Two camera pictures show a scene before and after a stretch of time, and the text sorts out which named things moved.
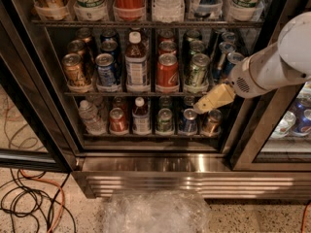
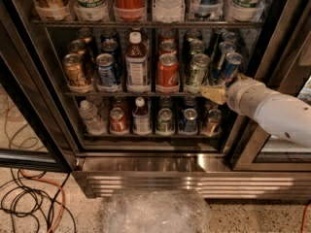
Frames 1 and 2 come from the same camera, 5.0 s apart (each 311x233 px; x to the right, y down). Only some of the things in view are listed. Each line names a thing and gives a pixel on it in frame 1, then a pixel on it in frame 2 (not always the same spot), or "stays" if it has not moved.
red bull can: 228,37 stays
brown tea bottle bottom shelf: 141,118 stays
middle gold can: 79,47 stays
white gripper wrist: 242,79 → 243,96
